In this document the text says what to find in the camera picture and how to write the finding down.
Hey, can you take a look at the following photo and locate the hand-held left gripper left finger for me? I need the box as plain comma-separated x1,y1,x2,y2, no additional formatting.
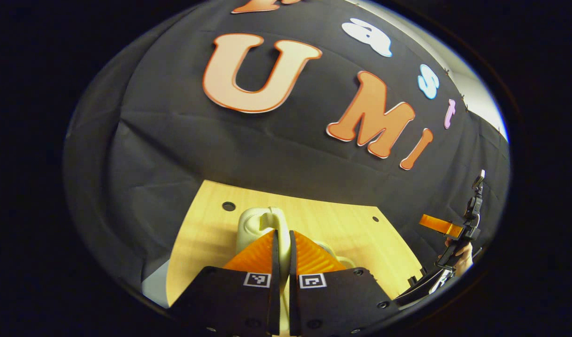
169,229,281,336

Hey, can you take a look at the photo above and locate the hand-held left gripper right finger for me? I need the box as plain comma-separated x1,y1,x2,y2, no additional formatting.
290,230,401,336

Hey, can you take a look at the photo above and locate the pale yellow suitcase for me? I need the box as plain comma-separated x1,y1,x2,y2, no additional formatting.
236,207,356,335

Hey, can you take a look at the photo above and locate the black backdrop cloth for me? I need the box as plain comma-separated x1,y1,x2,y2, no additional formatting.
64,0,511,300

